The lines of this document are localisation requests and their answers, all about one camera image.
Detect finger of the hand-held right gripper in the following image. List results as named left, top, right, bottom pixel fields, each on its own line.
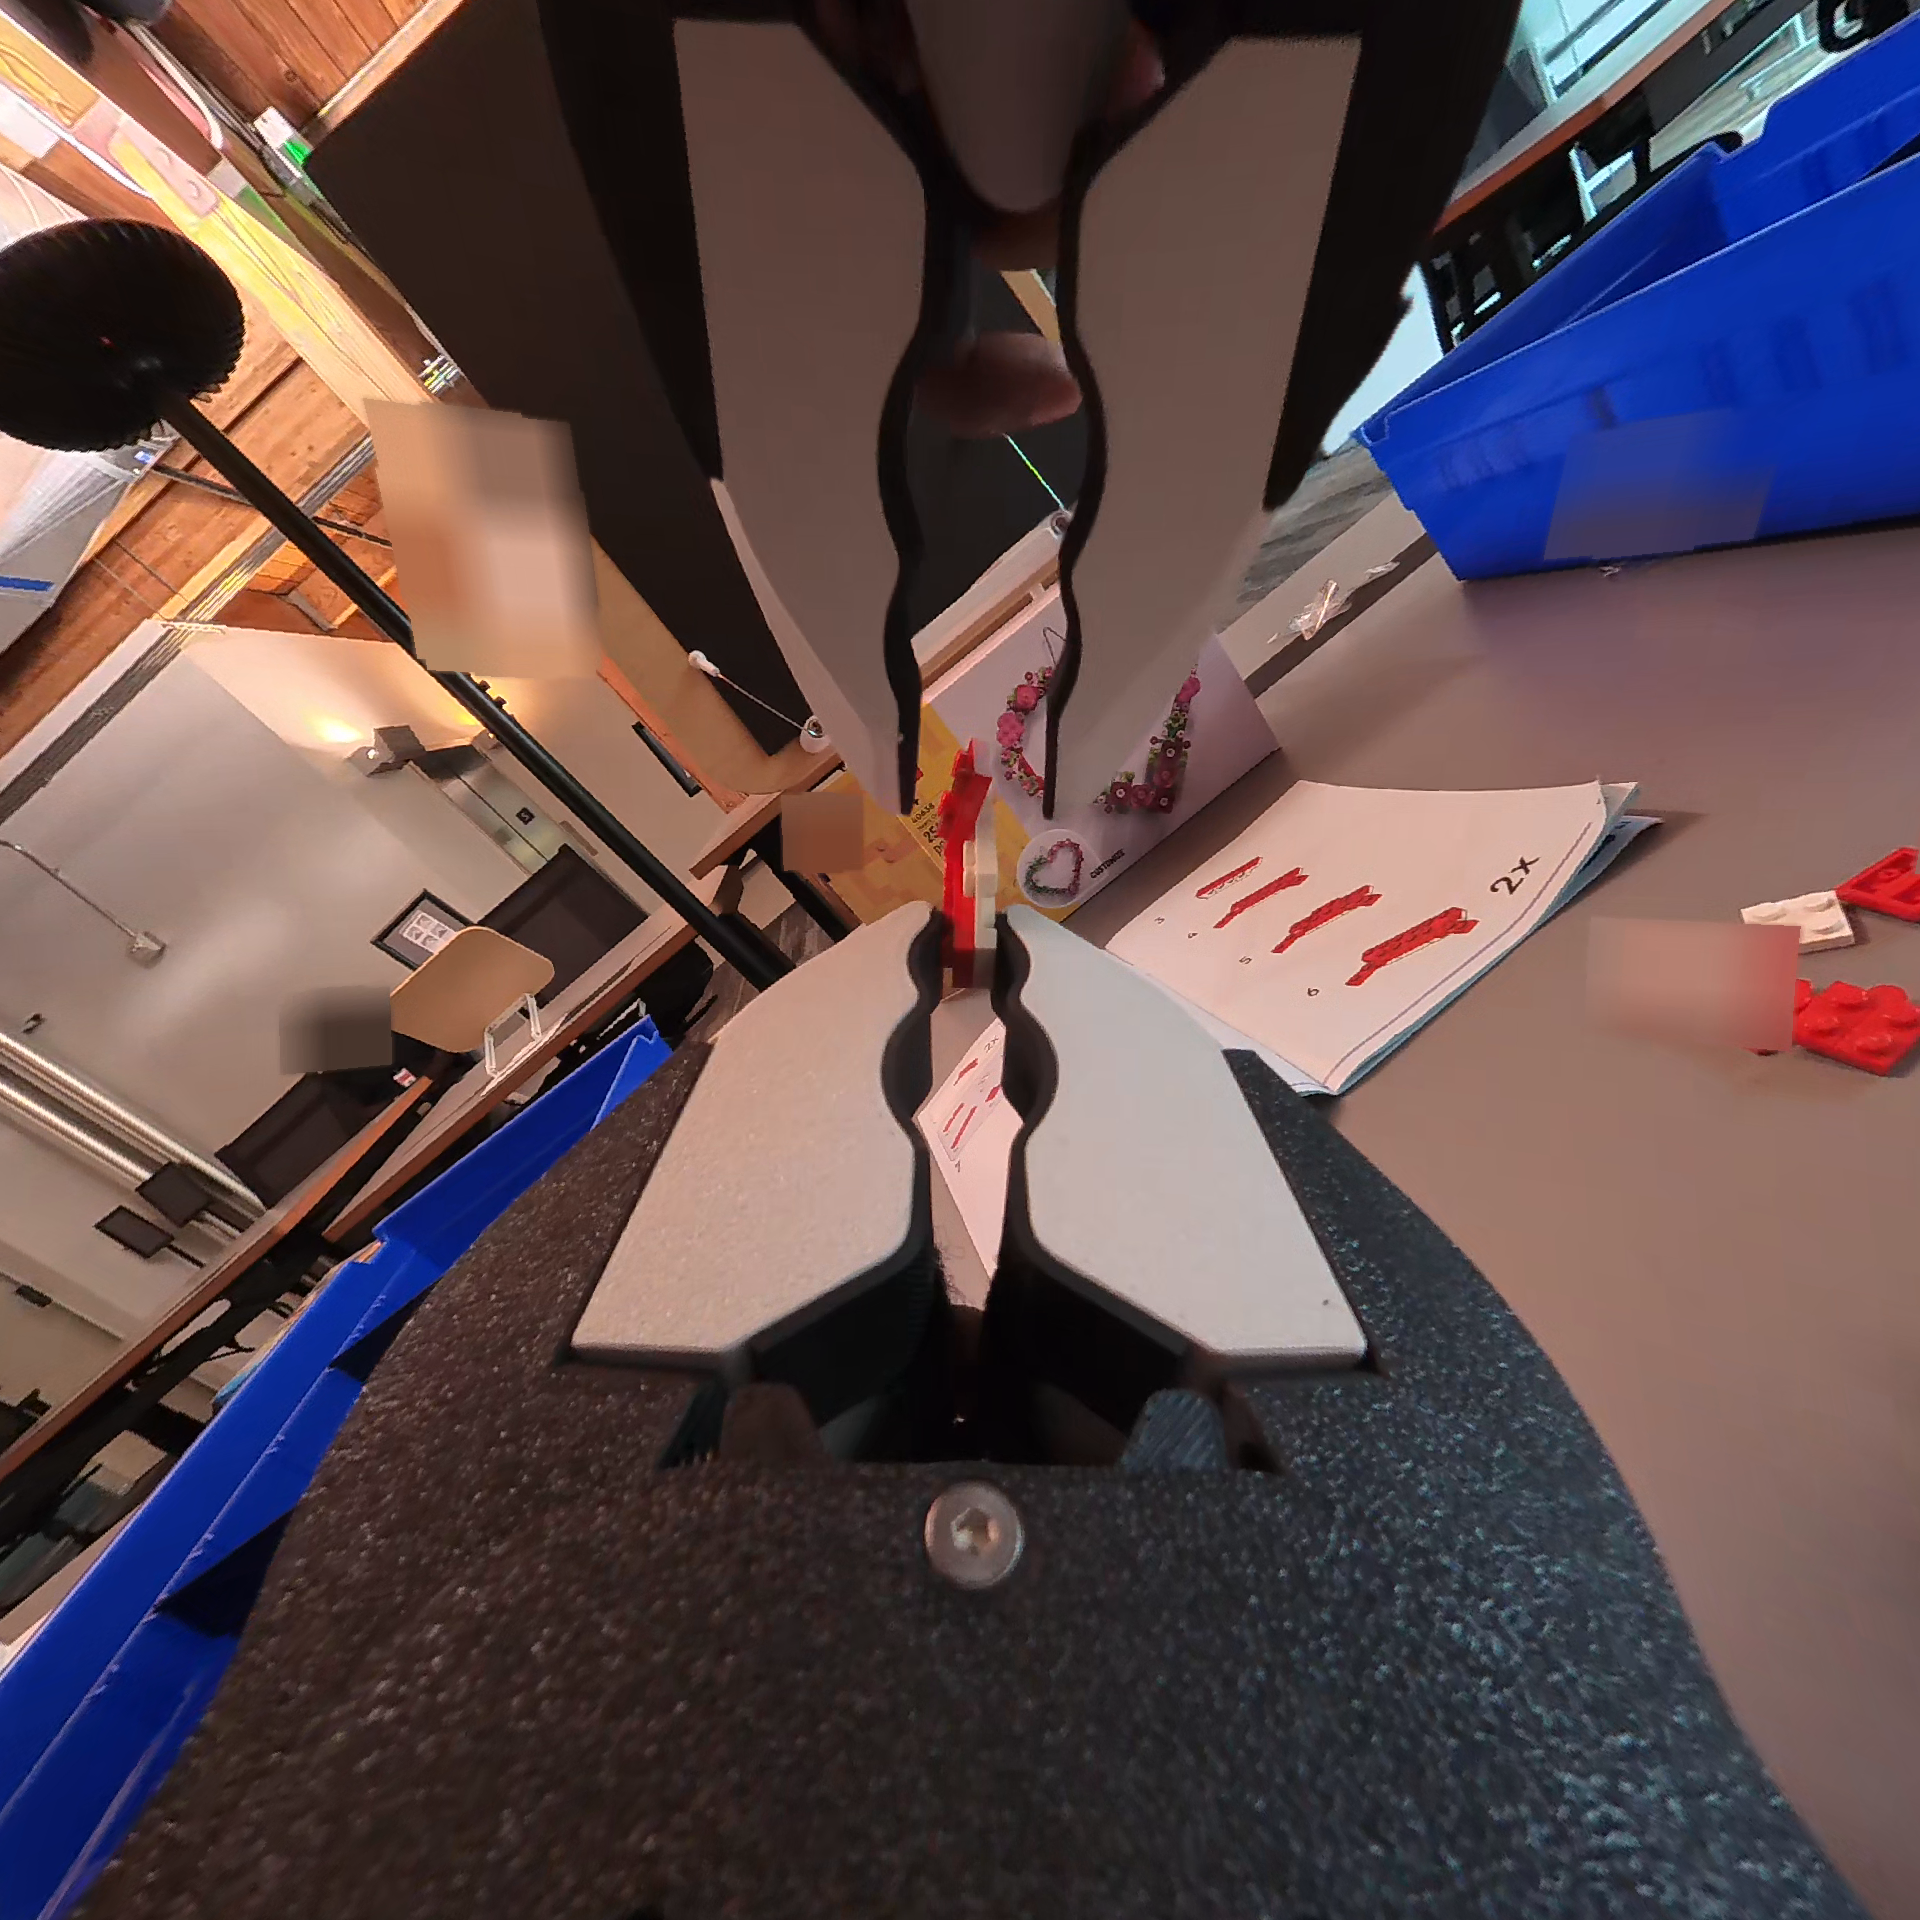
left=1042, top=26, right=1365, bottom=820
left=672, top=16, right=962, bottom=820

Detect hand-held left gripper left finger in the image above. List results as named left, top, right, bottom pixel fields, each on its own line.
left=567, top=901, right=951, bottom=1389

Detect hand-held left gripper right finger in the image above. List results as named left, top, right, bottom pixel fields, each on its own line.
left=984, top=904, right=1371, bottom=1373

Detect red and white brick assembly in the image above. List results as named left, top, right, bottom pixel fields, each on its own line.
left=935, top=739, right=1002, bottom=1001

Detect grey desk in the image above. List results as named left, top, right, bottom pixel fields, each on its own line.
left=1048, top=494, right=1920, bottom=1920

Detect person's right hand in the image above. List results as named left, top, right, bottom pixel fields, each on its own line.
left=922, top=209, right=1089, bottom=440

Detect black panel wooden divider board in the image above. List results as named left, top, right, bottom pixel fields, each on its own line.
left=302, top=0, right=1082, bottom=844

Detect light wooden chair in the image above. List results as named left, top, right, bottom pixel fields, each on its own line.
left=385, top=926, right=559, bottom=1056

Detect heart wreath toy brick box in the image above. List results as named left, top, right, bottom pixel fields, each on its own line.
left=831, top=510, right=1281, bottom=921

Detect white hanging rod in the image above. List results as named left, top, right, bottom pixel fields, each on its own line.
left=799, top=510, right=1077, bottom=756

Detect instruction booklet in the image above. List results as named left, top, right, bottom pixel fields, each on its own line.
left=918, top=777, right=1664, bottom=1279

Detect blue plastic bin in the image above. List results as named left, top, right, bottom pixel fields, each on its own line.
left=0, top=1019, right=672, bottom=1877
left=1354, top=47, right=1920, bottom=581

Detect black pole with round head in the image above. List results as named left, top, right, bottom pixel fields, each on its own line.
left=0, top=224, right=788, bottom=984

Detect thin hanging cord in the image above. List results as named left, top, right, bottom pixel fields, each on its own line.
left=687, top=649, right=819, bottom=740

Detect framed wall picture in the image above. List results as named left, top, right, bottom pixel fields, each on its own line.
left=372, top=890, right=478, bottom=973

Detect metal wall pipes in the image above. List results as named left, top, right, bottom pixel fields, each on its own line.
left=0, top=1031, right=264, bottom=1209

